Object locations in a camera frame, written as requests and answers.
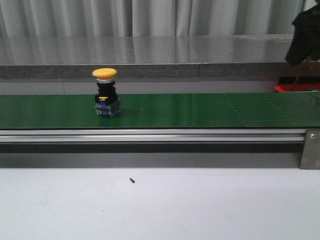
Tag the yellow mushroom push button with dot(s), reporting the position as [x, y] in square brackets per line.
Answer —
[106, 100]

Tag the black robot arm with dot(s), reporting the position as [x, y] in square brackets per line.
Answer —
[306, 38]

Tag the green conveyor belt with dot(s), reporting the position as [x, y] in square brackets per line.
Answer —
[181, 110]

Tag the grey granite counter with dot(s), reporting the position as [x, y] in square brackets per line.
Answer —
[150, 57]

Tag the red plastic tray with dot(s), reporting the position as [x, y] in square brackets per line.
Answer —
[303, 87]

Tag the white pleated curtain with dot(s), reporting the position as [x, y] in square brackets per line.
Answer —
[148, 18]

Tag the aluminium conveyor frame rail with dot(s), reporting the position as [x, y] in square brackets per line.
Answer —
[152, 135]

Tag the steel conveyor bracket right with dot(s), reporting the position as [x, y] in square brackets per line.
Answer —
[310, 159]

